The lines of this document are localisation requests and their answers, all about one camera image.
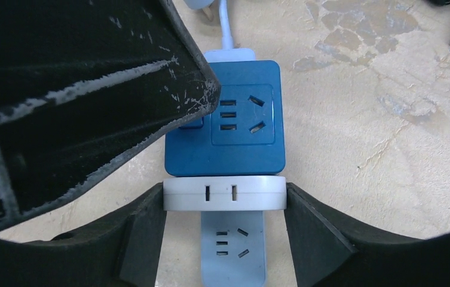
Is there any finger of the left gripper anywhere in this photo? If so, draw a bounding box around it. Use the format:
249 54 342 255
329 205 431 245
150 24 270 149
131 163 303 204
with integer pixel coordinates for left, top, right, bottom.
0 1 221 231

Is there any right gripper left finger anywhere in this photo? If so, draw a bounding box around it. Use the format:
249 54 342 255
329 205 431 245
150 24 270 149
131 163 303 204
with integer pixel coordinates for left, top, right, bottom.
0 183 167 286

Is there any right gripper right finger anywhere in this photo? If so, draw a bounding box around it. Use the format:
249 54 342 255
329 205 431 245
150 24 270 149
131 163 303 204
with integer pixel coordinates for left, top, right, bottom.
284 183 450 286

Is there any white grey adapter block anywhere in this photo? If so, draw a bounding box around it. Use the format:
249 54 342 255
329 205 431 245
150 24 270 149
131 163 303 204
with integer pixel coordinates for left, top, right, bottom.
163 175 287 212

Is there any blue power strip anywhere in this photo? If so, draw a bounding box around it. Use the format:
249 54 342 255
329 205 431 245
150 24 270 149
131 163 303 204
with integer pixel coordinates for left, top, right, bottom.
165 48 286 286

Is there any light blue cord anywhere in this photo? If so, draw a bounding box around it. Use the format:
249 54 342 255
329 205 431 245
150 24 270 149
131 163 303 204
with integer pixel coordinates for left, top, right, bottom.
185 0 235 51

